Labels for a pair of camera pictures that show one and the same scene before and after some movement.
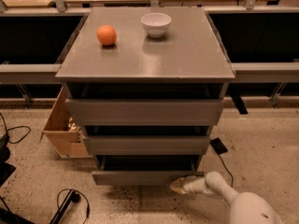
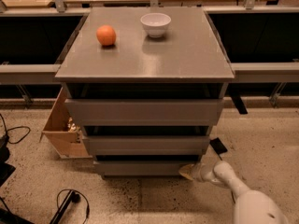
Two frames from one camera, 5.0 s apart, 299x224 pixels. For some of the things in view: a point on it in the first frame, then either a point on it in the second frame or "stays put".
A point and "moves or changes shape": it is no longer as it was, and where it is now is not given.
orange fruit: [106, 35] stays put
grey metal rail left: [28, 73] stays put
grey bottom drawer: [144, 170] moves or changes shape
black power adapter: [218, 146] stays put
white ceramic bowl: [156, 23] stays put
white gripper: [192, 187] -> [197, 172]
